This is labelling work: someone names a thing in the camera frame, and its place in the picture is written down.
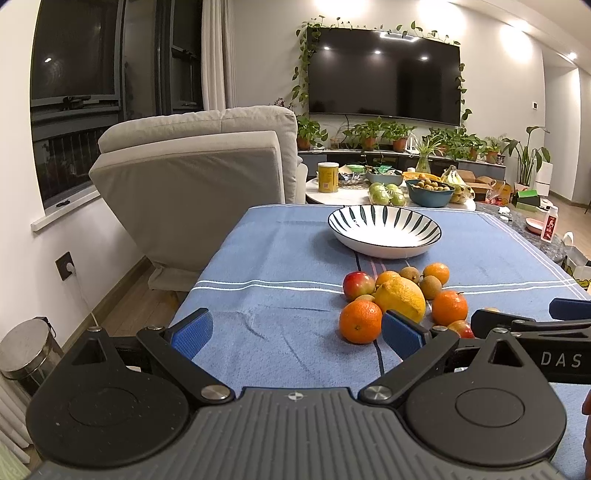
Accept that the orange mandarin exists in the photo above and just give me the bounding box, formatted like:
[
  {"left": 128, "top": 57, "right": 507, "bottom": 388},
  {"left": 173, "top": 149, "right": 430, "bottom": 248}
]
[
  {"left": 432, "top": 290, "right": 469, "bottom": 326},
  {"left": 339, "top": 300, "right": 383, "bottom": 345}
]

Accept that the large yellow lemon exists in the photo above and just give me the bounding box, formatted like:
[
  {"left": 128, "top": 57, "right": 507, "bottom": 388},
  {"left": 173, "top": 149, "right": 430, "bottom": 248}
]
[{"left": 374, "top": 276, "right": 427, "bottom": 323}]

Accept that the brown kiwi fruit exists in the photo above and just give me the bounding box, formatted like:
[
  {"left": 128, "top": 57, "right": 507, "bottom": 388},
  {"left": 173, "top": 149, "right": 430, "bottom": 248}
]
[
  {"left": 399, "top": 266, "right": 422, "bottom": 284},
  {"left": 420, "top": 275, "right": 443, "bottom": 301}
]

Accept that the small green mango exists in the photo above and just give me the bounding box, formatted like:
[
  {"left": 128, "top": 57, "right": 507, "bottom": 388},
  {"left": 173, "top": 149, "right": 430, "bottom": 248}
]
[{"left": 355, "top": 294, "right": 375, "bottom": 302}]

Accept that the small back orange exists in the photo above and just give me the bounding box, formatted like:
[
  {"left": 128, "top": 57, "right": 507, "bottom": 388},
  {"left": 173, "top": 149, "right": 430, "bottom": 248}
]
[{"left": 423, "top": 262, "right": 450, "bottom": 285}]

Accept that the red green apple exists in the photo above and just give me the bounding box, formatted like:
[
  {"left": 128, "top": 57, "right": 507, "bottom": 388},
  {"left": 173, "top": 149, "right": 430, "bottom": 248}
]
[{"left": 342, "top": 271, "right": 376, "bottom": 301}]

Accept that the small red apple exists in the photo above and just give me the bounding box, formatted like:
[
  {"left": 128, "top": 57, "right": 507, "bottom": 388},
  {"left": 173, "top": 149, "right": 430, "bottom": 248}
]
[{"left": 448, "top": 320, "right": 475, "bottom": 339}]

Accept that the person's right hand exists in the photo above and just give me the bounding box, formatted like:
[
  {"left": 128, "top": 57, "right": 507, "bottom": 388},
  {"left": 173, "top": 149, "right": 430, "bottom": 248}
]
[{"left": 582, "top": 391, "right": 591, "bottom": 466}]

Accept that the red label white bottle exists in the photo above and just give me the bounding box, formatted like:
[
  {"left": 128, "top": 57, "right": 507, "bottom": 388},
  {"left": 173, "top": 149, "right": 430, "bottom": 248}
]
[{"left": 541, "top": 206, "right": 558, "bottom": 243}]

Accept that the blue striped tablecloth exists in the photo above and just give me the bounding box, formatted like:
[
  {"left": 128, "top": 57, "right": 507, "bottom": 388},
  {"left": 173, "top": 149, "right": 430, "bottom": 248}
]
[{"left": 173, "top": 206, "right": 586, "bottom": 479}]

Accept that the white striped ceramic bowl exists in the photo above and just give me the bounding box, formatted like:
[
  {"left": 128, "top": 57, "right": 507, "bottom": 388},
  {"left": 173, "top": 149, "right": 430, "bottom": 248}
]
[{"left": 328, "top": 205, "right": 443, "bottom": 260}]

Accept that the metal pedal trash bin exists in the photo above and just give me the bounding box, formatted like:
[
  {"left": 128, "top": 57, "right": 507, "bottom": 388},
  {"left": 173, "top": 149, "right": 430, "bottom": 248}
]
[{"left": 0, "top": 317, "right": 63, "bottom": 398}]

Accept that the cardboard box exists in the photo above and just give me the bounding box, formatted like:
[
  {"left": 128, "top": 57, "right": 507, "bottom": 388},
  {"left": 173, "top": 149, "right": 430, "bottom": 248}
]
[{"left": 458, "top": 170, "right": 496, "bottom": 195}]

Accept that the tall leafy floor plant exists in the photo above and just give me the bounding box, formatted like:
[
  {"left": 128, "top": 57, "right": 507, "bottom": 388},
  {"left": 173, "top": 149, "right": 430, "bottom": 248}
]
[{"left": 502, "top": 126, "right": 551, "bottom": 187}]

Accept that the bunch of bananas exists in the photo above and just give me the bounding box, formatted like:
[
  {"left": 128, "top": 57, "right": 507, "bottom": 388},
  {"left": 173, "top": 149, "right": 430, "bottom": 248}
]
[{"left": 441, "top": 165, "right": 475, "bottom": 204}]

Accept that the teal bowl of longans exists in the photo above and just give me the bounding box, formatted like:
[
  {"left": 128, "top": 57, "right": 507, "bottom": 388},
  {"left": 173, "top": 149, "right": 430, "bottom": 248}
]
[{"left": 406, "top": 180, "right": 455, "bottom": 208}]

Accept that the tray of green apples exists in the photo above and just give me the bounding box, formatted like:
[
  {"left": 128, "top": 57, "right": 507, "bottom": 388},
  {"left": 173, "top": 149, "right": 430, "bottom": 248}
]
[{"left": 369, "top": 182, "right": 407, "bottom": 207}]

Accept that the beige recliner armchair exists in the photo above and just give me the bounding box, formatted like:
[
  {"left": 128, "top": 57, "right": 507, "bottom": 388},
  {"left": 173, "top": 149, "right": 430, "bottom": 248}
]
[{"left": 89, "top": 106, "right": 308, "bottom": 292}]

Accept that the round white coffee table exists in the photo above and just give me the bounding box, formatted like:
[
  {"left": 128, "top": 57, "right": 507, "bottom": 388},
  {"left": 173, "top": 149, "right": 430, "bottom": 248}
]
[{"left": 305, "top": 179, "right": 477, "bottom": 211}]

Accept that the small teal snack dish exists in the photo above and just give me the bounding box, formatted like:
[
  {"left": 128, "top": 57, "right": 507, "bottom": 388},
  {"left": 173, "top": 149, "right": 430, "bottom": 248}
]
[{"left": 366, "top": 170, "right": 404, "bottom": 186}]

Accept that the dark tv console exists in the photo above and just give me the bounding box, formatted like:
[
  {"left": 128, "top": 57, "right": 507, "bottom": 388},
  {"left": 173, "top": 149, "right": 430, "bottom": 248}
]
[{"left": 298, "top": 149, "right": 506, "bottom": 180}]

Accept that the yellow tin can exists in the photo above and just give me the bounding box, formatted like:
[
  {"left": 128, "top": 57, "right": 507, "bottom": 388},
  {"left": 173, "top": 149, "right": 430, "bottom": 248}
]
[{"left": 317, "top": 161, "right": 339, "bottom": 193}]

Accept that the glass vase green plant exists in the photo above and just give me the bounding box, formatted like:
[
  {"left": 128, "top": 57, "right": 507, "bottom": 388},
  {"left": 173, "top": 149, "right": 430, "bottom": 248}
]
[{"left": 414, "top": 135, "right": 440, "bottom": 173}]

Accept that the potted green plant left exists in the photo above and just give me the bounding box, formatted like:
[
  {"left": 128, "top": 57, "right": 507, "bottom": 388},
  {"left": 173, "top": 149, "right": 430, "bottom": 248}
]
[{"left": 297, "top": 115, "right": 329, "bottom": 151}]

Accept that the beige curtain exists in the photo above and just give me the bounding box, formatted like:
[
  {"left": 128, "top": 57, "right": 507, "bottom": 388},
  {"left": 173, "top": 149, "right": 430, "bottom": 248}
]
[{"left": 201, "top": 0, "right": 235, "bottom": 110}]

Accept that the dark wall socket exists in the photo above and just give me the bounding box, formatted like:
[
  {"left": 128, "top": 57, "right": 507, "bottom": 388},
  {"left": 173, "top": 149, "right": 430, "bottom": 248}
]
[{"left": 55, "top": 251, "right": 76, "bottom": 281}]

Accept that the wall mounted black television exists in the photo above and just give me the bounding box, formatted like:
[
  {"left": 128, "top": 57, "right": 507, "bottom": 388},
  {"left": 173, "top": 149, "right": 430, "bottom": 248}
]
[{"left": 306, "top": 26, "right": 463, "bottom": 127}]

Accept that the dark window frame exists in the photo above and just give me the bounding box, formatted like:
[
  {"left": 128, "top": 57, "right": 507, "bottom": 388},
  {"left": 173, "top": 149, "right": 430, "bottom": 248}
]
[{"left": 30, "top": 0, "right": 204, "bottom": 207}]

